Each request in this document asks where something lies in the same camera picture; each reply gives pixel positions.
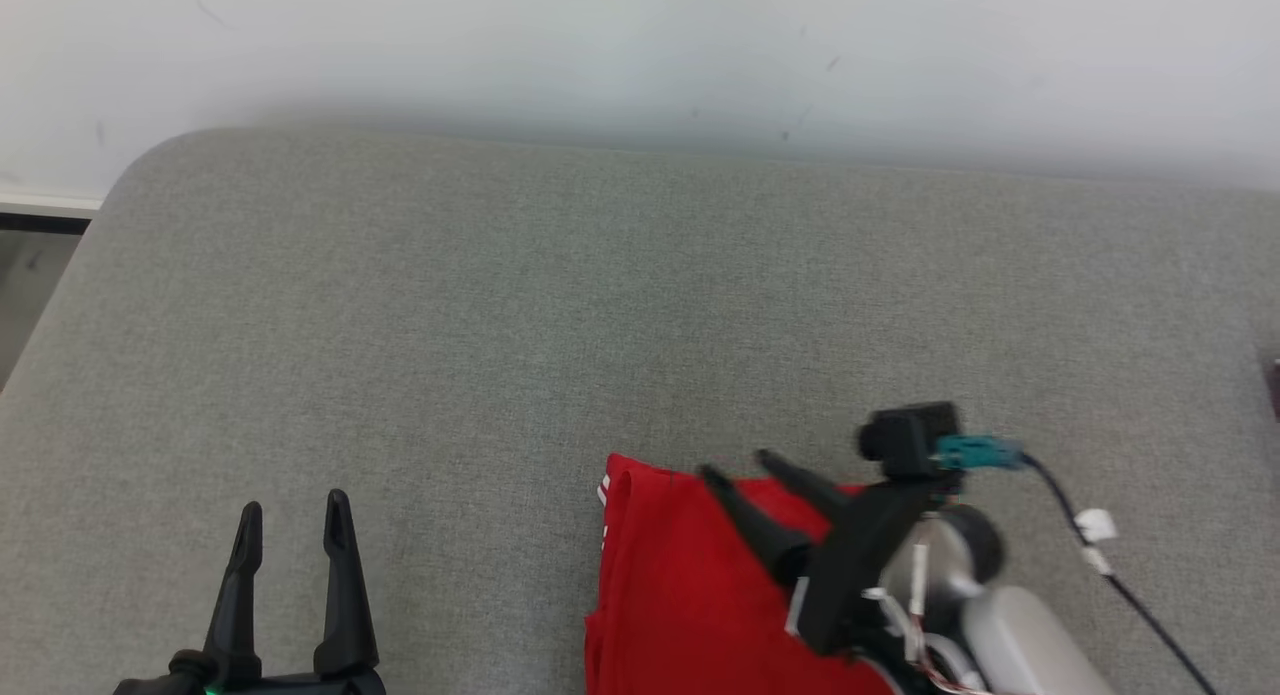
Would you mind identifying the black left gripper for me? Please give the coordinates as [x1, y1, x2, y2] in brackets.
[165, 489, 386, 695]

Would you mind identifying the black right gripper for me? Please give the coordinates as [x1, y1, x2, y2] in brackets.
[697, 450, 961, 661]

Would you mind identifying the red white basketball jersey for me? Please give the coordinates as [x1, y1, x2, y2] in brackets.
[584, 452, 906, 695]

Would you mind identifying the right camera cable teal plug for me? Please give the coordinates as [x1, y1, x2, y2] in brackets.
[938, 435, 1219, 695]

